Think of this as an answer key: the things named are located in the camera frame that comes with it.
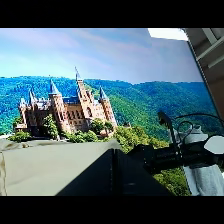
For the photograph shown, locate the cream shirt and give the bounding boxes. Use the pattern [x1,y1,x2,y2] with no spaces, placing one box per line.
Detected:
[0,137,123,197]

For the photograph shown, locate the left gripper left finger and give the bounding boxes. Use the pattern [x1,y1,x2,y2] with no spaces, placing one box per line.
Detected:
[56,148,116,197]

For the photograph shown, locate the silver frame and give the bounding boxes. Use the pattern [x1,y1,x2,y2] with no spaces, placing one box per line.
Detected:
[183,27,224,70]

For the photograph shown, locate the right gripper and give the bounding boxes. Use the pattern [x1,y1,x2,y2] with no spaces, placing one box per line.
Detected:
[127,141,218,175]

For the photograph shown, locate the black cable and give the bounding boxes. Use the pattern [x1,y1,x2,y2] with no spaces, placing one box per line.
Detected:
[173,112,224,141]

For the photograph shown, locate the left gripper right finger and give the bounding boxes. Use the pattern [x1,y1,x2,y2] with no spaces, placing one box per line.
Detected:
[114,148,174,197]

